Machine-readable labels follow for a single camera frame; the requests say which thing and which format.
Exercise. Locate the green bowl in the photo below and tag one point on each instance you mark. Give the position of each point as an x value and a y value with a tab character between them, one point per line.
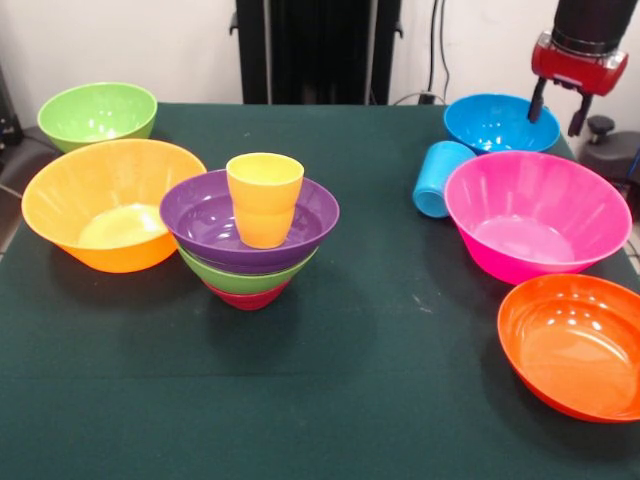
95	112
235	281

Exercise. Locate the blue cup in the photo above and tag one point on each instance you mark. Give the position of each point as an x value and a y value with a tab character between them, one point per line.
440	175

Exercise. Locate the large magenta bowl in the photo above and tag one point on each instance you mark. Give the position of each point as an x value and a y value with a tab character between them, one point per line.
535	215

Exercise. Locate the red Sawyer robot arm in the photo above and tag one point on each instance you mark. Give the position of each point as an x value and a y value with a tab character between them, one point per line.
592	22

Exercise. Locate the blue bowl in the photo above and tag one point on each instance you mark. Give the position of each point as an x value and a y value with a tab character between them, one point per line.
490	122

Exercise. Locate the dark green table cloth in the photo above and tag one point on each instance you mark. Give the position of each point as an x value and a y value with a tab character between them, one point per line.
320	390

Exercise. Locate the small crimson bowl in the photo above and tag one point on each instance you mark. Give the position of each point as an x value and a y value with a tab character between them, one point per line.
245	301

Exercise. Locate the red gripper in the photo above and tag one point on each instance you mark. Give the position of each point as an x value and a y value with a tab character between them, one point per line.
577	70

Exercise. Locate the orange-red shallow bowl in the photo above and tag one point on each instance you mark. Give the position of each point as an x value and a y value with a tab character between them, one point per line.
575	350

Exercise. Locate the purple bowl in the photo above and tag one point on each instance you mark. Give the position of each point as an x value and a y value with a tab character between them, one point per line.
200	225

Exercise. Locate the large orange bowl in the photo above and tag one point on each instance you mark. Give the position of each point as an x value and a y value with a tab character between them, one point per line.
100	200

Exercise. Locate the black stand base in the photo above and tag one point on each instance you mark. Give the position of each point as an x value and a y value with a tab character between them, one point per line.
610	150
25	155

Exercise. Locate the yellow cup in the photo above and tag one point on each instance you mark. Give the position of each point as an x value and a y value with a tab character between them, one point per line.
265	210

